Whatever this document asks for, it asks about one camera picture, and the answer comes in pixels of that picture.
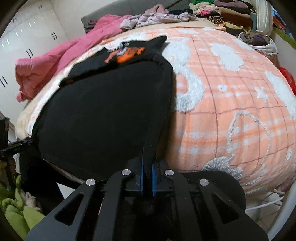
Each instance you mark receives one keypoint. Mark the black sweater with orange cuffs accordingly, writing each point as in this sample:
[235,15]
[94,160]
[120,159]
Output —
[104,111]

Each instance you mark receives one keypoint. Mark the white plastic bag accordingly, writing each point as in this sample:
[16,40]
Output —
[259,41]

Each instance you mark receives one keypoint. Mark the beige bed sheet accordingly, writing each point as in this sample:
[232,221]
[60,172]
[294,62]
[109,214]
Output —
[24,120]

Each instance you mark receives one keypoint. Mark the peach plaid fleece blanket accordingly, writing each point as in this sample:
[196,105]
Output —
[231,104]

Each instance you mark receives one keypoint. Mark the white curtain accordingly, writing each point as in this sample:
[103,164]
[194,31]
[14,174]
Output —
[263,16]

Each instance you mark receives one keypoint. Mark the pile of lilac clothes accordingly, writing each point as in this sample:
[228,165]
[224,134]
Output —
[157,16]

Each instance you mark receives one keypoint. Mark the red plastic bag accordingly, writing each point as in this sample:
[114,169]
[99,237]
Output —
[289,80]

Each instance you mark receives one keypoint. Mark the dark striped cloth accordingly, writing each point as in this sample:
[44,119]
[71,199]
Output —
[90,25]

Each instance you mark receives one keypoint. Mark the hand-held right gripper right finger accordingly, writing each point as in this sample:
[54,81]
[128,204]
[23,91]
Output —
[182,197]

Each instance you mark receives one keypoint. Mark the stack of folded clothes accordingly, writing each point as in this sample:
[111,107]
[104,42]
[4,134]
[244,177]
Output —
[229,14]

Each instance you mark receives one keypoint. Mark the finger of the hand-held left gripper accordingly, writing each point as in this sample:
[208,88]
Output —
[16,146]

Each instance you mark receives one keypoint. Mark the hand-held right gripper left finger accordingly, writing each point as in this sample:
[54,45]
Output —
[115,197]

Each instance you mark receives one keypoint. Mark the green sill cloth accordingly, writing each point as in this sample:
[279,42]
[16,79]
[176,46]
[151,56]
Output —
[285,37]

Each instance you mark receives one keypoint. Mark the white wardrobe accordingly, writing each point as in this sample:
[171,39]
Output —
[27,39]

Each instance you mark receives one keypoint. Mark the pink quilt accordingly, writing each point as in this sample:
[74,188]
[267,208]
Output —
[57,58]

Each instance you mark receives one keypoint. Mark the grey headboard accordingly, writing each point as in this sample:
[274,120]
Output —
[129,9]

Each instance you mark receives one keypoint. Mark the green fleece cloth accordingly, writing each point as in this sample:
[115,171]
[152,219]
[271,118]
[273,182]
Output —
[13,208]

